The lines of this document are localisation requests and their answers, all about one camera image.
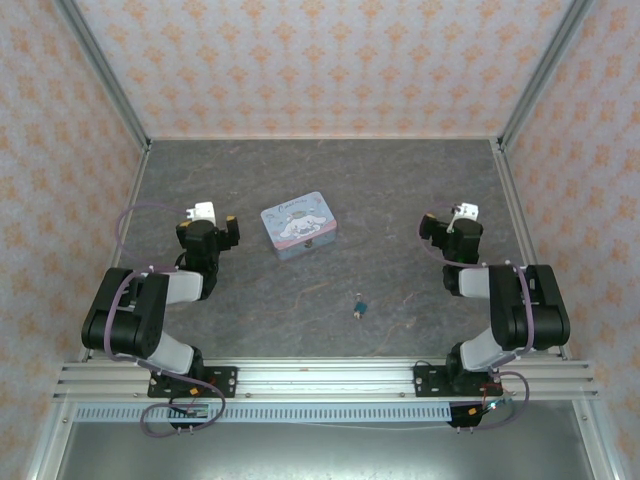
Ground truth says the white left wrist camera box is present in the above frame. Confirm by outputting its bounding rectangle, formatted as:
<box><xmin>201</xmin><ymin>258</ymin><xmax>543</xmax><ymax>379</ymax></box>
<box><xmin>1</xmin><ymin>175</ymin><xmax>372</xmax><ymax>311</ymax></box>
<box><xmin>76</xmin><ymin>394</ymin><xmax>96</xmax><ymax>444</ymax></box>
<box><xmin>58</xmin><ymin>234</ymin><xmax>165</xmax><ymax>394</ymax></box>
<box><xmin>184</xmin><ymin>200</ymin><xmax>218</xmax><ymax>225</ymax></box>

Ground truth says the aluminium corner post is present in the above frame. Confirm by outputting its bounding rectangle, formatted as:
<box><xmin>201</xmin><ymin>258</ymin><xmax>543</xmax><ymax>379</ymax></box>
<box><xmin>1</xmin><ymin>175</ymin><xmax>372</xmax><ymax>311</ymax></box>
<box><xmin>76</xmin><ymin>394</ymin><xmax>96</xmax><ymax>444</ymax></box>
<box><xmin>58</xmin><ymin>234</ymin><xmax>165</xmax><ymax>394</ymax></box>
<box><xmin>497</xmin><ymin>0</ymin><xmax>599</xmax><ymax>153</ymax></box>
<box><xmin>53</xmin><ymin>0</ymin><xmax>153</xmax><ymax>153</ymax></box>

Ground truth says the small green circuit board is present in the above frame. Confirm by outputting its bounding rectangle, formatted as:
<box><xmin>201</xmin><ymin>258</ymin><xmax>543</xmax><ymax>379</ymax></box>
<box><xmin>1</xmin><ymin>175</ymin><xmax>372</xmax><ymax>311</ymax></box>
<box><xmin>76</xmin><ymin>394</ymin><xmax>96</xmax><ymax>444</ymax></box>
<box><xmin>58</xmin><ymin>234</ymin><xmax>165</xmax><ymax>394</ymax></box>
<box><xmin>168</xmin><ymin>403</ymin><xmax>210</xmax><ymax>420</ymax></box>

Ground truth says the aluminium front frame rail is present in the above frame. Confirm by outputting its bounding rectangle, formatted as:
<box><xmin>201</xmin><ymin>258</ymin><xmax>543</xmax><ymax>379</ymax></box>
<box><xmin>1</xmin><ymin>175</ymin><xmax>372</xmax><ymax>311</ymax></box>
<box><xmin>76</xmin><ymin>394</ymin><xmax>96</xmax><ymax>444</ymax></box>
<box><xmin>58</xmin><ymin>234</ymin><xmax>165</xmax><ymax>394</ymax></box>
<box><xmin>51</xmin><ymin>356</ymin><xmax>600</xmax><ymax>403</ymax></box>

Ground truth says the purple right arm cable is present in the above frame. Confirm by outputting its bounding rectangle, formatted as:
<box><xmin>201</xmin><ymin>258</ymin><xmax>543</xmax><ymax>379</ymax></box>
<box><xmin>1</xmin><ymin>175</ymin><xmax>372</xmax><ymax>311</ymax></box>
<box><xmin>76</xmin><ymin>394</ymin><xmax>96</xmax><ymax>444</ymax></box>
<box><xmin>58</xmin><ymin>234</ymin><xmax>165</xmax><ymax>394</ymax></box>
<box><xmin>418</xmin><ymin>201</ymin><xmax>537</xmax><ymax>432</ymax></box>

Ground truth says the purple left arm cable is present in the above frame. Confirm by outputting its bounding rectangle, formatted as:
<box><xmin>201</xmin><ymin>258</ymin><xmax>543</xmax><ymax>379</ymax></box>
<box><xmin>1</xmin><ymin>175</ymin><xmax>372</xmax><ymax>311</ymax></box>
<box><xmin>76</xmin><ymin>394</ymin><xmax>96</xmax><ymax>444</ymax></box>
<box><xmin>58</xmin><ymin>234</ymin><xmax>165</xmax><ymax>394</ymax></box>
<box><xmin>102</xmin><ymin>201</ymin><xmax>228</xmax><ymax>438</ymax></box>

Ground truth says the aluminium table side rail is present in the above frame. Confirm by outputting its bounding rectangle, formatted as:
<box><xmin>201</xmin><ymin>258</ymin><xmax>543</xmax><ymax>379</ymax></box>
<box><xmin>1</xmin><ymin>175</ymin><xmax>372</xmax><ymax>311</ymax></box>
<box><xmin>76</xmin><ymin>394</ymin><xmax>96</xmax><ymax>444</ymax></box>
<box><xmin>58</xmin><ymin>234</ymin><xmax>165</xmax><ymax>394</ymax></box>
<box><xmin>77</xmin><ymin>142</ymin><xmax>151</xmax><ymax>364</ymax></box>
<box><xmin>490</xmin><ymin>139</ymin><xmax>574</xmax><ymax>362</ymax></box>

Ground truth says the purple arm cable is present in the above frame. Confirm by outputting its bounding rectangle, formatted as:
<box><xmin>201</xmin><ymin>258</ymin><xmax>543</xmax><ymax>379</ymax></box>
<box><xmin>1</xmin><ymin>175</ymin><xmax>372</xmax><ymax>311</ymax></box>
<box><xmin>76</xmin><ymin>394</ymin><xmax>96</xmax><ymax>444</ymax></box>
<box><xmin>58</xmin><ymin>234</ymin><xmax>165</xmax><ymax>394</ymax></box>
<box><xmin>418</xmin><ymin>201</ymin><xmax>537</xmax><ymax>432</ymax></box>
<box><xmin>102</xmin><ymin>201</ymin><xmax>228</xmax><ymax>438</ymax></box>

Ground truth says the pastel cartoon tin box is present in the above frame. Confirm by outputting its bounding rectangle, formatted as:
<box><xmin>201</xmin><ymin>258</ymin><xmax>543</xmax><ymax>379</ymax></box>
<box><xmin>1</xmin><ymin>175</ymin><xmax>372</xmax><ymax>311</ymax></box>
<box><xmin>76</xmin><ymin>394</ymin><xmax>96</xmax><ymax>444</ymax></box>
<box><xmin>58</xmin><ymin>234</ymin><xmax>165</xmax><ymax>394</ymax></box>
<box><xmin>259</xmin><ymin>190</ymin><xmax>338</xmax><ymax>263</ymax></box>

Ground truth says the white slotted cable duct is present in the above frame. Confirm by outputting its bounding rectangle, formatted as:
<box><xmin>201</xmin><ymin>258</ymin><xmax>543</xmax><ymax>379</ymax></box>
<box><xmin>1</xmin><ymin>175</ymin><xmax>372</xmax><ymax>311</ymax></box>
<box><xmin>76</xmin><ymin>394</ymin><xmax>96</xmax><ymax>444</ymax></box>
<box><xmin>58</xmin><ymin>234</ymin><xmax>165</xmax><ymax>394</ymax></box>
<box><xmin>73</xmin><ymin>403</ymin><xmax>454</xmax><ymax>424</ymax></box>

